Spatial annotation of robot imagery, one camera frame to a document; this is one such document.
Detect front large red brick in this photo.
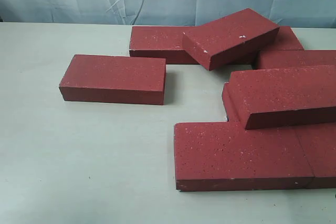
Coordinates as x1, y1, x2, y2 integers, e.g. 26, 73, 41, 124
174, 122, 314, 191

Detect middle row red brick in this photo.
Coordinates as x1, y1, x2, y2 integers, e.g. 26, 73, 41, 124
222, 82, 240, 122

